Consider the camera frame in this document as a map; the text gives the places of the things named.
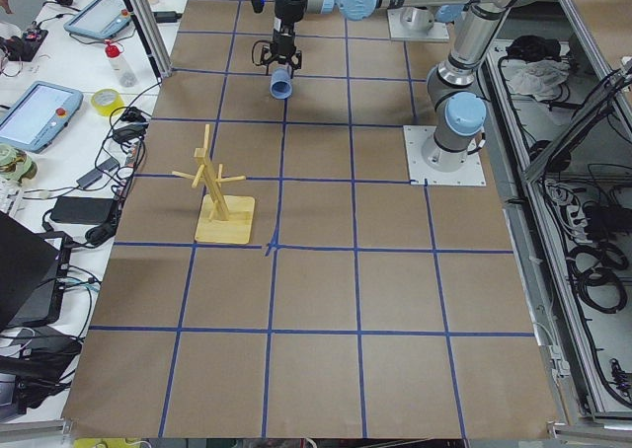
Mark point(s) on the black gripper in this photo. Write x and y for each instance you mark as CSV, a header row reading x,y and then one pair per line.
x,y
283,24

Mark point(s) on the light blue plastic cup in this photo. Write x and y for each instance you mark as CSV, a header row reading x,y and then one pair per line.
x,y
281,83

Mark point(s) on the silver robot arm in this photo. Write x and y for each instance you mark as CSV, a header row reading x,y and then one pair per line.
x,y
460,114
421,19

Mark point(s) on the wooden cup rack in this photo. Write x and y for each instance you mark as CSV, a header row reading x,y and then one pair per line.
x,y
223,218

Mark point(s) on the squeeze bottle red cap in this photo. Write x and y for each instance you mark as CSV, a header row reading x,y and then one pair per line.
x,y
125,75

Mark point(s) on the teach pendant far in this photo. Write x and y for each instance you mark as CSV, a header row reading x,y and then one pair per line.
x,y
101,19

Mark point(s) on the teach pendant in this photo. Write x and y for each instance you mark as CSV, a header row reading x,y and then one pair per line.
x,y
39,116
101,19

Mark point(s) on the yellow tape roll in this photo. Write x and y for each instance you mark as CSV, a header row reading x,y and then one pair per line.
x,y
107,102

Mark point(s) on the teach pendant near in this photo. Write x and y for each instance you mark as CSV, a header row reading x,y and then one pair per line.
x,y
39,116

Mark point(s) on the black power adapter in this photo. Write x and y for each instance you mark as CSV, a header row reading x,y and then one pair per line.
x,y
82,210

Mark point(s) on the white cloth pile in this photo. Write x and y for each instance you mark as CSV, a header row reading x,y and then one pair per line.
x,y
542,79

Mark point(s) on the black laptop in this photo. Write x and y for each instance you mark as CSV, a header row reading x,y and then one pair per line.
x,y
32,268

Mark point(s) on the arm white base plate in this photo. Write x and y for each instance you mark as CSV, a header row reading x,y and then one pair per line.
x,y
429,165
438,33

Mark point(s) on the aluminium frame post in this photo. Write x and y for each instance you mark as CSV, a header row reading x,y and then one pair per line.
x,y
151,40

